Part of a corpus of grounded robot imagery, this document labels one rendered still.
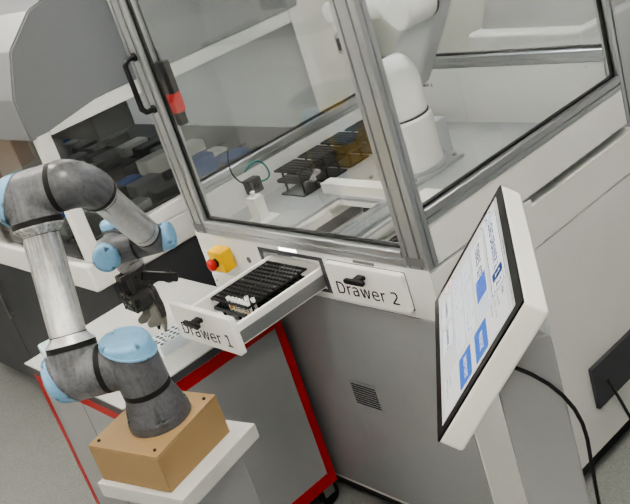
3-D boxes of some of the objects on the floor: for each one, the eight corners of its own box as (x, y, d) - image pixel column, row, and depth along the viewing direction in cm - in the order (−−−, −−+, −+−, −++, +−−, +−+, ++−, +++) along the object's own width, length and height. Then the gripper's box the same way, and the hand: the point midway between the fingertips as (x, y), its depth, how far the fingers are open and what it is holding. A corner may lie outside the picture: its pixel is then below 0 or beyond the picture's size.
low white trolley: (216, 618, 285) (121, 408, 256) (113, 546, 332) (23, 362, 303) (350, 499, 317) (279, 301, 288) (238, 449, 363) (168, 274, 334)
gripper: (107, 273, 269) (135, 337, 278) (126, 279, 261) (154, 345, 269) (132, 259, 274) (159, 323, 282) (151, 264, 265) (178, 330, 273)
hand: (163, 325), depth 276 cm, fingers open, 3 cm apart
